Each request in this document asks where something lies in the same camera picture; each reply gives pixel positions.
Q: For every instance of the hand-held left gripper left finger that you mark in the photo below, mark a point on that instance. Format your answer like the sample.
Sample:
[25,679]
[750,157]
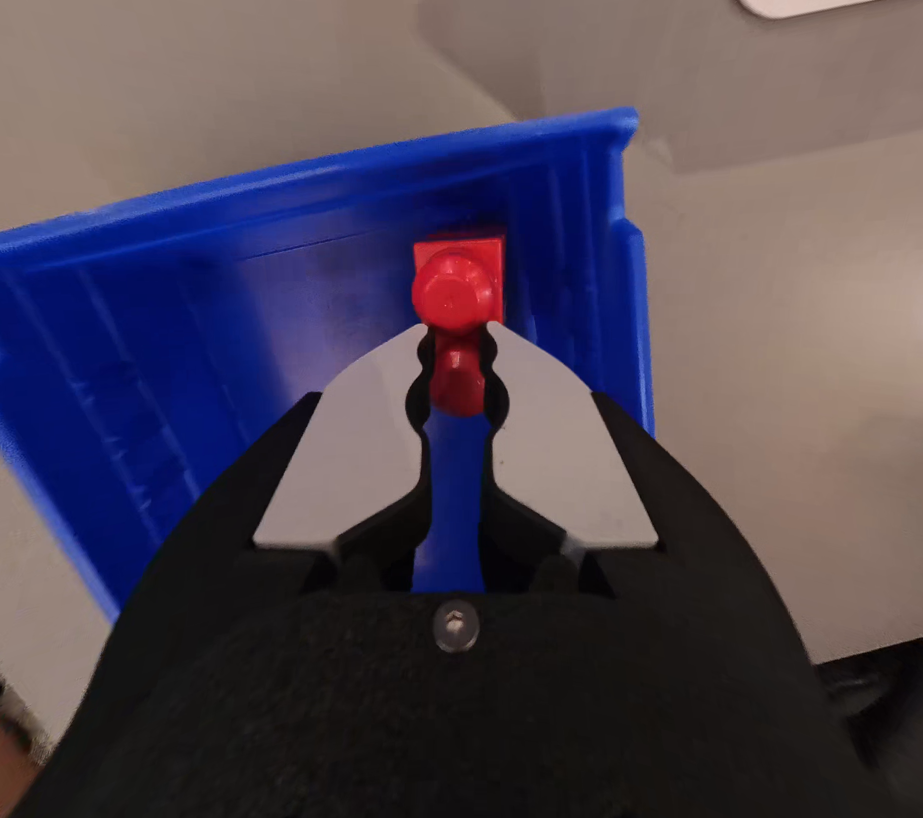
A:
[339,457]

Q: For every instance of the grey desk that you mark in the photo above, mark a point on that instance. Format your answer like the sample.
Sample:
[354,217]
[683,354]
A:
[216,39]

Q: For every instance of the blue divided plastic bin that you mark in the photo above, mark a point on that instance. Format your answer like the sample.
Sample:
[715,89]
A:
[216,327]

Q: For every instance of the red two-stud toy block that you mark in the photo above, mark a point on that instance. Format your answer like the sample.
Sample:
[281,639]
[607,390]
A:
[454,284]

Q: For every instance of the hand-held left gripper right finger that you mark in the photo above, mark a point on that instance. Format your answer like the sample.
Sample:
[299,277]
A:
[577,457]

